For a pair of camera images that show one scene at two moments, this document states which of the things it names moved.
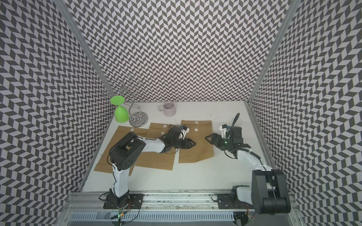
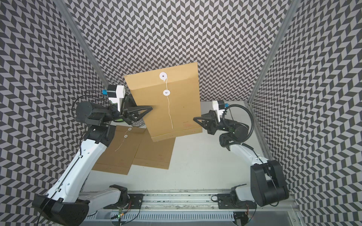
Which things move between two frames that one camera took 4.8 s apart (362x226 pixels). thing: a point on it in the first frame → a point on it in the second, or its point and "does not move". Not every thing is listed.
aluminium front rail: (94, 202) does not move
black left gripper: (188, 143) → (133, 110)
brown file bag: (160, 160) does not move
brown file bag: (199, 130) → (173, 93)
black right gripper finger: (215, 139) → (208, 123)
